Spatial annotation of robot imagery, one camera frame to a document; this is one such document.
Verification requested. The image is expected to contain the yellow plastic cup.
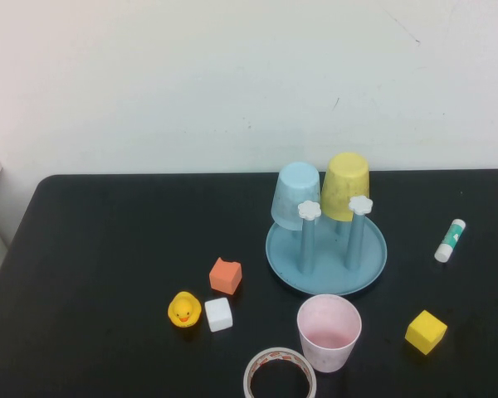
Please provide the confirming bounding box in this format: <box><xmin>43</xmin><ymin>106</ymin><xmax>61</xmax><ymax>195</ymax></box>
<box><xmin>320</xmin><ymin>152</ymin><xmax>372</xmax><ymax>223</ymax></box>

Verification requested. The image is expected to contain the light blue plastic cup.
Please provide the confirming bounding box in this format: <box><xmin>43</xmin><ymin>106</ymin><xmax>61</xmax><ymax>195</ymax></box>
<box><xmin>270</xmin><ymin>161</ymin><xmax>320</xmax><ymax>231</ymax></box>

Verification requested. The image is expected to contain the blue cup stand with posts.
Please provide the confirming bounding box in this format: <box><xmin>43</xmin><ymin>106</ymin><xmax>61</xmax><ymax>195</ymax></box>
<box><xmin>265</xmin><ymin>195</ymin><xmax>388</xmax><ymax>297</ymax></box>

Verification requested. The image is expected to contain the pink plastic cup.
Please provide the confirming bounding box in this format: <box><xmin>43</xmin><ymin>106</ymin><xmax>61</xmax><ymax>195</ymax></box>
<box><xmin>296</xmin><ymin>294</ymin><xmax>363</xmax><ymax>373</ymax></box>

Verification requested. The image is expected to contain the orange foam cube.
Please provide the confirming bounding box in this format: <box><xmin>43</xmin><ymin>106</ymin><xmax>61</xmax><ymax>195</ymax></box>
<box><xmin>208</xmin><ymin>256</ymin><xmax>243</xmax><ymax>296</ymax></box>

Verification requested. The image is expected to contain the white foam cube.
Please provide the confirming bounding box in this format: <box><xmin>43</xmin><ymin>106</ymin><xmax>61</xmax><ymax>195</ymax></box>
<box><xmin>203</xmin><ymin>297</ymin><xmax>234</xmax><ymax>333</ymax></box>

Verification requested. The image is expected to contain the yellow rubber duck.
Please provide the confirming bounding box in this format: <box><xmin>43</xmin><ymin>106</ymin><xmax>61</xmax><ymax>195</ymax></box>
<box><xmin>167</xmin><ymin>290</ymin><xmax>203</xmax><ymax>329</ymax></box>

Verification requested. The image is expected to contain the white red tape roll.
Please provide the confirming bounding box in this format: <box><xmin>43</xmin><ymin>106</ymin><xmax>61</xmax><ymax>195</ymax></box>
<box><xmin>243</xmin><ymin>347</ymin><xmax>318</xmax><ymax>398</ymax></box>

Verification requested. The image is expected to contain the white green glue stick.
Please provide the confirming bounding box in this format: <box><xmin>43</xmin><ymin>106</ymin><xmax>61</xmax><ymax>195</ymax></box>
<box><xmin>434</xmin><ymin>218</ymin><xmax>467</xmax><ymax>264</ymax></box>

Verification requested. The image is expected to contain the yellow foam cube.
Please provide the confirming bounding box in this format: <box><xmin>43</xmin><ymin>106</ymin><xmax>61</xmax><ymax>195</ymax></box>
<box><xmin>404</xmin><ymin>309</ymin><xmax>449</xmax><ymax>357</ymax></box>

